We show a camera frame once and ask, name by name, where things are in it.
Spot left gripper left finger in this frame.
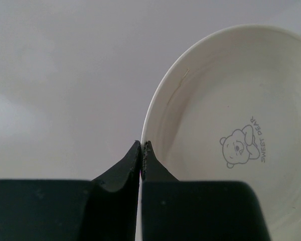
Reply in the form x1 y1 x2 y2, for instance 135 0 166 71
0 141 140 240

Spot cream plate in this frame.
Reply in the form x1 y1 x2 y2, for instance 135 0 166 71
141 25 301 240

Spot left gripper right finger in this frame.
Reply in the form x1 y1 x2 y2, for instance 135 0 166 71
141 140 301 241

